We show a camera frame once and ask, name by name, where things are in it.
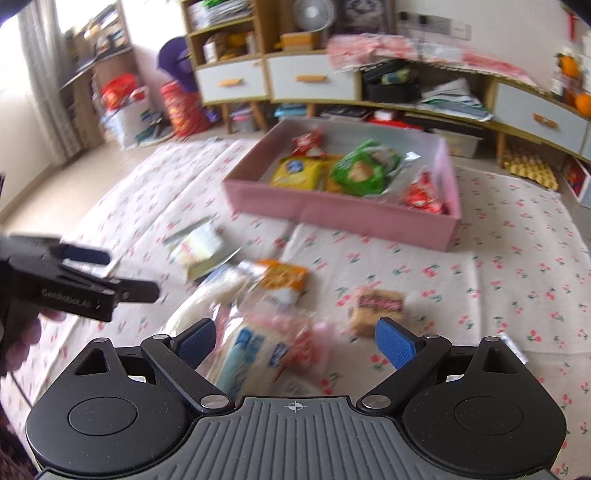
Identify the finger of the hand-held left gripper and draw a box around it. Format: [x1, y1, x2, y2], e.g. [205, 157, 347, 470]
[44, 242, 112, 267]
[108, 276, 161, 306]

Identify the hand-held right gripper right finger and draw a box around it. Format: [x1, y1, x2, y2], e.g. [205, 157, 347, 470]
[359, 317, 527, 412]

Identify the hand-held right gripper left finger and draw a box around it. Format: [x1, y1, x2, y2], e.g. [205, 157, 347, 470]
[64, 318, 235, 412]

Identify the brown cracker packet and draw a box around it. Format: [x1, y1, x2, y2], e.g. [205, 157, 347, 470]
[348, 287, 407, 339]

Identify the white long bread packet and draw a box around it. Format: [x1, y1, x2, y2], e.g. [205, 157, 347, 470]
[215, 323, 289, 403]

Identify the cream white snack packet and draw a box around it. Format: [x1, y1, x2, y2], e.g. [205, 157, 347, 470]
[167, 220, 242, 283]

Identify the clear pink snack packet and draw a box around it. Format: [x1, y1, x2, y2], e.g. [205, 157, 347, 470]
[276, 318, 334, 376]

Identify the orange white snack packet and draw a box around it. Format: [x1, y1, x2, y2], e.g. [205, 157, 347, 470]
[255, 259, 309, 308]

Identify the pink cardboard box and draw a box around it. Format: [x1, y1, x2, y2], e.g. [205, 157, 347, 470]
[222, 117, 462, 252]

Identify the large red white snack packet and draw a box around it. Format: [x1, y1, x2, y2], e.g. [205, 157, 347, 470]
[403, 172, 448, 214]

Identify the silver teal snack packet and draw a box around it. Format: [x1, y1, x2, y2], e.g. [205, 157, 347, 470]
[382, 151, 424, 204]

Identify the gold brown snack packet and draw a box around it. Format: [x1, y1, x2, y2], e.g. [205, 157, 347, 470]
[325, 157, 346, 193]

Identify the green chips packet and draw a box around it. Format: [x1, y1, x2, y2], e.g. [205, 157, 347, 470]
[330, 140, 401, 198]

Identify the yellow snack packet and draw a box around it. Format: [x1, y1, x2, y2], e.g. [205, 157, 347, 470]
[271, 156, 329, 190]

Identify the small red snack packet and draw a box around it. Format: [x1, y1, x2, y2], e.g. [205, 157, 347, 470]
[291, 130, 325, 156]

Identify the person's left hand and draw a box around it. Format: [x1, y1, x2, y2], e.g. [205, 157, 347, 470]
[0, 308, 68, 377]

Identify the silver foil packet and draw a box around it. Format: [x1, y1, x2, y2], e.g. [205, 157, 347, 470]
[501, 335, 528, 366]

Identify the white paper bag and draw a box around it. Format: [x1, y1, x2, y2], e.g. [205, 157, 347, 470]
[104, 99, 158, 149]

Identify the cherry print tablecloth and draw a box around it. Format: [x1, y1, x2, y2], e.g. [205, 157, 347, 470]
[0, 138, 591, 480]

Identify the red gift bag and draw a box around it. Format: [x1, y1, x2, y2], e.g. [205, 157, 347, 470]
[100, 76, 140, 112]

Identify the dark cloth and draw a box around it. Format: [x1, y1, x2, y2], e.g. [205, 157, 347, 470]
[0, 408, 34, 480]

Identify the red gold gift box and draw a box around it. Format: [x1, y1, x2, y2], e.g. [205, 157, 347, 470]
[161, 80, 214, 137]

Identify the grey curtain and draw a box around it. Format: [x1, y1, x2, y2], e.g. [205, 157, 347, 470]
[18, 0, 85, 158]

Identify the wooden bookshelf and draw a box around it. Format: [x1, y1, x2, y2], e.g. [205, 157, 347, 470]
[60, 4, 136, 154]

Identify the clear storage box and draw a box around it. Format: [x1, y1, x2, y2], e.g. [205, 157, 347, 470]
[228, 111, 260, 135]
[436, 129, 482, 159]

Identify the purple fan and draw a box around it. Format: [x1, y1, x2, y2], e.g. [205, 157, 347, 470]
[157, 39, 200, 94]

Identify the yellow egg tray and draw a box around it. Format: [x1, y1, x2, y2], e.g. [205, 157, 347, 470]
[501, 150, 560, 191]

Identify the wooden low cabinet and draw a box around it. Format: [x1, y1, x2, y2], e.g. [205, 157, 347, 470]
[360, 58, 591, 172]

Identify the white patterned box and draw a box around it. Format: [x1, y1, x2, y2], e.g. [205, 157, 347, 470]
[561, 159, 591, 209]

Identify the stack of papers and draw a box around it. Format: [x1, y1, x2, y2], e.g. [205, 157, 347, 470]
[418, 78, 493, 122]

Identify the black storage box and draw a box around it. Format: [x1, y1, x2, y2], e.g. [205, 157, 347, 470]
[362, 65, 422, 105]

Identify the pink cherry cloth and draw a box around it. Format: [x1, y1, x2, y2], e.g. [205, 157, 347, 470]
[325, 33, 542, 89]

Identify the white desk fan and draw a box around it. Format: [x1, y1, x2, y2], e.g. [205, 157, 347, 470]
[293, 0, 336, 34]

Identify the white drawer orange handle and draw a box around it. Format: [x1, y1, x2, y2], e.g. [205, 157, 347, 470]
[492, 80, 591, 158]
[194, 58, 271, 105]
[265, 52, 361, 103]

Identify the white wall socket strip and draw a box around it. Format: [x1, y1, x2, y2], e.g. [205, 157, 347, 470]
[399, 11, 472, 40]

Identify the wall poster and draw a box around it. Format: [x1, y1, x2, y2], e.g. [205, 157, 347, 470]
[339, 0, 396, 34]

